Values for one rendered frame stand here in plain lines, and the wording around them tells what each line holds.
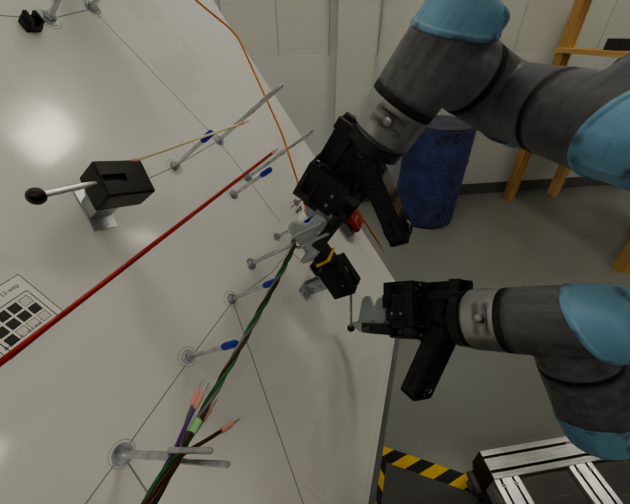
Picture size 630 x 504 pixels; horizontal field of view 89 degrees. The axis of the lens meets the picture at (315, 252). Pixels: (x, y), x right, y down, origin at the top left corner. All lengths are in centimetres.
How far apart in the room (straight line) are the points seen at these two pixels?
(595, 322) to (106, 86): 58
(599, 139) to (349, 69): 268
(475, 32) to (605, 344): 29
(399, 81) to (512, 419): 170
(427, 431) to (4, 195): 162
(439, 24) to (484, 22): 4
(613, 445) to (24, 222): 60
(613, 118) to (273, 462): 47
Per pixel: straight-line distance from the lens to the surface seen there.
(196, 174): 49
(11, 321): 35
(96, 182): 34
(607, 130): 32
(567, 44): 363
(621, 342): 38
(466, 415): 181
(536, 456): 156
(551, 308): 39
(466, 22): 36
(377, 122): 37
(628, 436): 48
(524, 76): 39
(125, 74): 53
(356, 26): 293
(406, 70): 36
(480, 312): 42
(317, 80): 297
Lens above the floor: 147
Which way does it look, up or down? 35 degrees down
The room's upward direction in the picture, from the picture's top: straight up
